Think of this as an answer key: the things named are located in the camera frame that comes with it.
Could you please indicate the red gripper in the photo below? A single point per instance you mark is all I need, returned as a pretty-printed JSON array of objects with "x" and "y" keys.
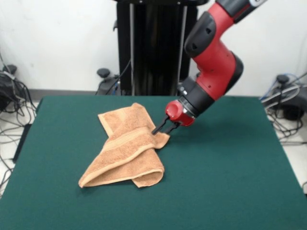
[{"x": 177, "y": 113}]

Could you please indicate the tan terry towel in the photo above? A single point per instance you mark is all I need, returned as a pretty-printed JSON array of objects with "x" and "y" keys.
[{"x": 129, "y": 148}]

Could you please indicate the dark green table cloth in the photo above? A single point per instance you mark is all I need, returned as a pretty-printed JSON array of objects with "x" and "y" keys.
[{"x": 216, "y": 167}]

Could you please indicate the black stand base foot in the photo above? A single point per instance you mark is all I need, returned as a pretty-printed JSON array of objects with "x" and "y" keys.
[
  {"x": 3, "y": 95},
  {"x": 291, "y": 112}
]

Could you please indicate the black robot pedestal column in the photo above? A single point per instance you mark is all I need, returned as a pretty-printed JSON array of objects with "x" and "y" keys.
[{"x": 148, "y": 48}]

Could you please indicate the black pedestal foot knob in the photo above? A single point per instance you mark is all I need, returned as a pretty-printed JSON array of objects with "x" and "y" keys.
[{"x": 103, "y": 73}]

